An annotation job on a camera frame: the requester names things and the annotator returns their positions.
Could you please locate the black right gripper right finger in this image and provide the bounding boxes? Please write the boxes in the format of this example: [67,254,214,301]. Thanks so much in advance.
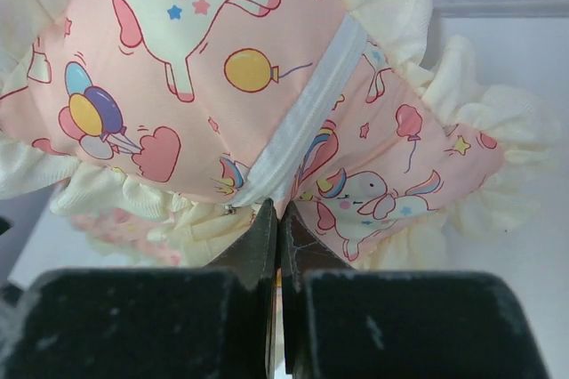
[278,206,548,378]

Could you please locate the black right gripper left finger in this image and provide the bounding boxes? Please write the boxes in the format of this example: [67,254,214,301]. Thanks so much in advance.
[1,201,277,378]

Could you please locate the small pink frilled pillow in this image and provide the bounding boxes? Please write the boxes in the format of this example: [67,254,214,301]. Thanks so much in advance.
[1,0,558,270]

